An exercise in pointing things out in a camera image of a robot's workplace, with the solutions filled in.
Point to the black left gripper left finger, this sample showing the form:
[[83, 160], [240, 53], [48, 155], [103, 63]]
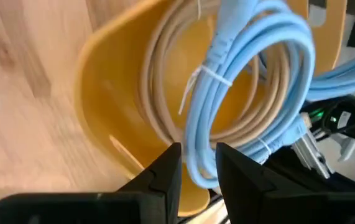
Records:
[[152, 199]]

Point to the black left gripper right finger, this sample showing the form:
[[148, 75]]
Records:
[[251, 199]]

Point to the yellow plastic bin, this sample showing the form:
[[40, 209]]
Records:
[[108, 93]]

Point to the black device with green light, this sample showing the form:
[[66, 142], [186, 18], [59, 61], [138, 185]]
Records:
[[345, 118]]

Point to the silver metal bracket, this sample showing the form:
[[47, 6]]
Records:
[[312, 155]]

